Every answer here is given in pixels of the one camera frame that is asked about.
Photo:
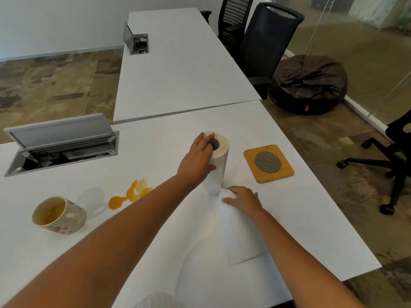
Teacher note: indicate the person's left hand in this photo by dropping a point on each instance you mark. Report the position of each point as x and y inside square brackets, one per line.
[194, 163]

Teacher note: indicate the person's right hand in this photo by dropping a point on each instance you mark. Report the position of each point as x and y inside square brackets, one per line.
[244, 200]

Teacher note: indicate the white paper towel roll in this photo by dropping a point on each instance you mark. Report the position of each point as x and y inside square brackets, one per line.
[221, 163]

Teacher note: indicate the torn white paper towel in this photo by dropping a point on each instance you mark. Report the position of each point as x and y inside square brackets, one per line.
[237, 237]

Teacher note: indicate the wooden coaster with mesh disc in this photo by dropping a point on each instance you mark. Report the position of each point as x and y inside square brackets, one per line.
[250, 157]

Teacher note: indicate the tea puddle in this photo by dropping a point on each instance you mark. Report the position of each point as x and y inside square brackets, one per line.
[115, 202]

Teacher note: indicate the cream mug with tea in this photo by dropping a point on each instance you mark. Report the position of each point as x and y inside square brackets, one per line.
[74, 218]

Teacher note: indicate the person's left forearm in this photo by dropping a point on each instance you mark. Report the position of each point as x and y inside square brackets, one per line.
[96, 246]

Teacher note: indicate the person's right forearm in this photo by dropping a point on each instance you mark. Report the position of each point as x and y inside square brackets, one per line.
[305, 266]

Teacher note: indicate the white adjoining table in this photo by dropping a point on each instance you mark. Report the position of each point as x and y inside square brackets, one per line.
[179, 76]

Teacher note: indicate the dark brown bean bag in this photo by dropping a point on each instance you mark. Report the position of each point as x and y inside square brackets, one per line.
[308, 86]

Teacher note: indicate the black solid-back office chair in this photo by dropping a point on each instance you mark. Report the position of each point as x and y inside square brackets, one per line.
[266, 44]

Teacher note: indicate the black slatted-back office chair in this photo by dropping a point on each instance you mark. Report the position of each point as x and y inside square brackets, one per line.
[234, 9]

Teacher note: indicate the black wheeled office chair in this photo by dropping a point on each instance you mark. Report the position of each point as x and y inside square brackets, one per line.
[398, 150]

